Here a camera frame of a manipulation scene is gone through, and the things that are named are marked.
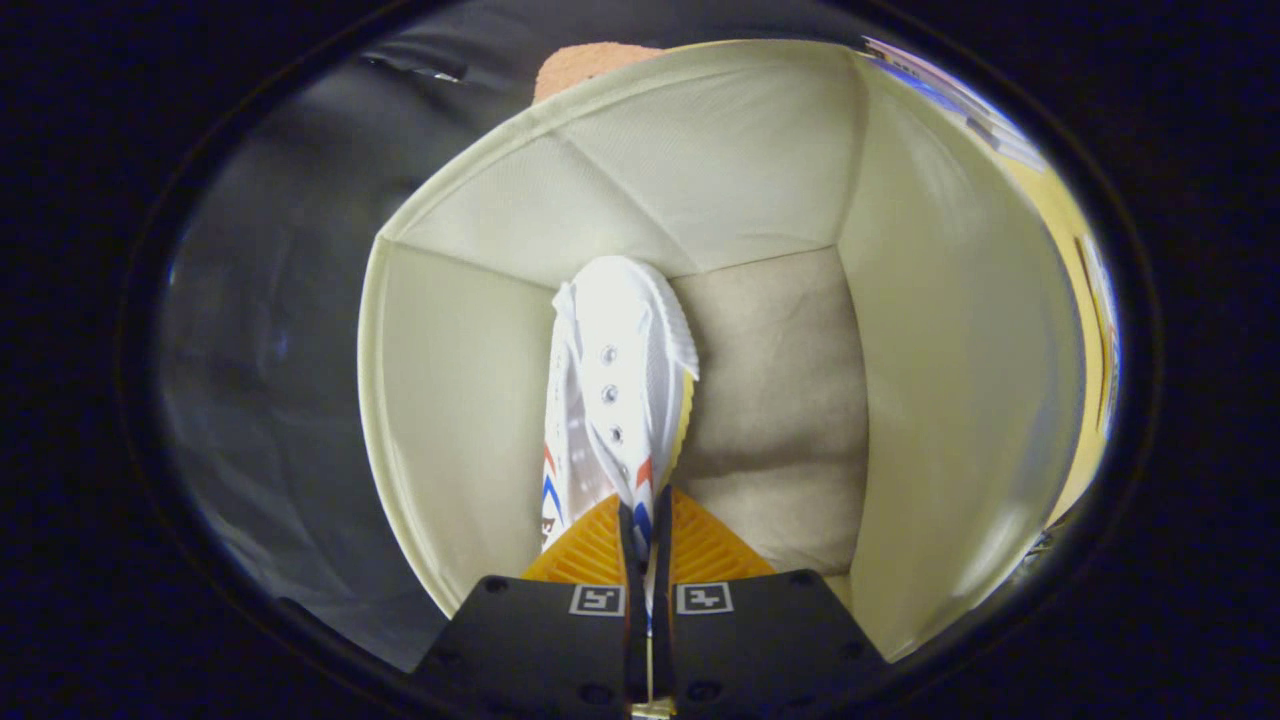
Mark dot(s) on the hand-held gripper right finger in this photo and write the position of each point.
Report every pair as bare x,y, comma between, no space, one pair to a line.
760,650

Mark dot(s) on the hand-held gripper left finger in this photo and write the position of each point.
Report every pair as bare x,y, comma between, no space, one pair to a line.
540,650

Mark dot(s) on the beige fabric storage box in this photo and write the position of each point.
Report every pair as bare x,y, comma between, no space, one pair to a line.
760,180

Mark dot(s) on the orange sponge ball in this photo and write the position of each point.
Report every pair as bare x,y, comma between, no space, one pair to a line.
590,65

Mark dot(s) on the blue cover book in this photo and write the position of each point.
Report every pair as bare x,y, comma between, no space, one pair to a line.
925,85

